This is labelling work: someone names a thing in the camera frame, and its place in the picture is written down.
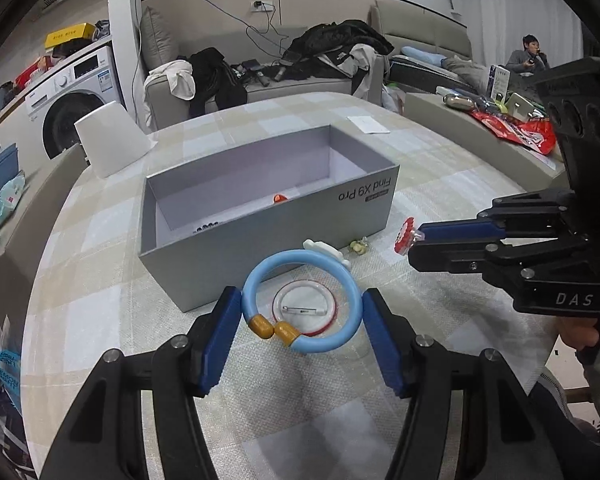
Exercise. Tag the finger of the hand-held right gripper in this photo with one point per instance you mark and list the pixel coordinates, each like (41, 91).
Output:
(460, 257)
(455, 232)

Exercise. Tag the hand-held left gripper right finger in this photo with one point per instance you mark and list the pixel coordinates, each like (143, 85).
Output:
(385, 347)

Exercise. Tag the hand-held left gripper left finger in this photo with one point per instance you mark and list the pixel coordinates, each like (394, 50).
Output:
(220, 342)

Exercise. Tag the red white hair clip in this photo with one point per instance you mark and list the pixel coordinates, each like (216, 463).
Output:
(406, 235)

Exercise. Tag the grey cardboard box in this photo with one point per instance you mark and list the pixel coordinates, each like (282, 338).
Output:
(260, 240)

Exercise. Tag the small orange trinket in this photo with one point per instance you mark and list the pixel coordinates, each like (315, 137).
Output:
(279, 198)

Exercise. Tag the person's right hand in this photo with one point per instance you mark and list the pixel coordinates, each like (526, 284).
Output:
(577, 332)

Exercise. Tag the red plastic bag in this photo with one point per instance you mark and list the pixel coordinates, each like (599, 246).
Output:
(520, 132)

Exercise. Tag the round white pin badge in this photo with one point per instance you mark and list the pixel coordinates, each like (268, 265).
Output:
(305, 310)

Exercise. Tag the small yellow green trinket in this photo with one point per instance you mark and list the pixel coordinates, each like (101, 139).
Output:
(358, 247)

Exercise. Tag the beige upholstered bench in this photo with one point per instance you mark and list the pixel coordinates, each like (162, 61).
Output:
(460, 130)
(35, 210)

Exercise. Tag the white upright carton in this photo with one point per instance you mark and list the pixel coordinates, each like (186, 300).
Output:
(500, 82)

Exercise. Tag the checked tablecloth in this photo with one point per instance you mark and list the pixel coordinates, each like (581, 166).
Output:
(105, 280)

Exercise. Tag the metallic pouch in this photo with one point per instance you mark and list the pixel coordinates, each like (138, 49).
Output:
(460, 101)

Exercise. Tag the white paper slip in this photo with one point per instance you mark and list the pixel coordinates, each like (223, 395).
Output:
(369, 124)

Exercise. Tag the light blue pillow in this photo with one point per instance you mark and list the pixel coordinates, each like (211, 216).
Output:
(422, 55)

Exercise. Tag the blue plastic bag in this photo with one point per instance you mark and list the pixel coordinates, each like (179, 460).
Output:
(2, 365)

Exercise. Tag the beige sofa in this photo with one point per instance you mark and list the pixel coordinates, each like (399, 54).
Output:
(290, 87)

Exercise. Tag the black jacket pile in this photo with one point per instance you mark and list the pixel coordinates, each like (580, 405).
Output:
(330, 45)

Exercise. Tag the white toilet paper roll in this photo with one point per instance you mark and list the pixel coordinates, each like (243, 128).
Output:
(110, 140)

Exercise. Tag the wet wipes pack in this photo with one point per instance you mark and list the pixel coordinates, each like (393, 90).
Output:
(5, 197)

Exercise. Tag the black garment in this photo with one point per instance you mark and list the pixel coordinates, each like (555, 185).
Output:
(215, 80)

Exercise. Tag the white garment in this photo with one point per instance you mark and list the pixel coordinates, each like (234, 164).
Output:
(177, 80)

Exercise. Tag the blue plastic basin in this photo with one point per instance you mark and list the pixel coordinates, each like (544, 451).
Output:
(0, 167)

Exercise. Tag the white washing machine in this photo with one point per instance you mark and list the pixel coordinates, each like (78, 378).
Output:
(75, 95)

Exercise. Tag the grey cushion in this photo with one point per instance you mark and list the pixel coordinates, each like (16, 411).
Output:
(157, 45)

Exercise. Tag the red plastic basket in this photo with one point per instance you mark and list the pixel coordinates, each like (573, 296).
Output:
(32, 72)

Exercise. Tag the yellow cardboard box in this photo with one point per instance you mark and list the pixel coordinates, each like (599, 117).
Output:
(70, 36)

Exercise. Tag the wall outlet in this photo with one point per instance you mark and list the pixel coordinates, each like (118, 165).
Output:
(261, 6)

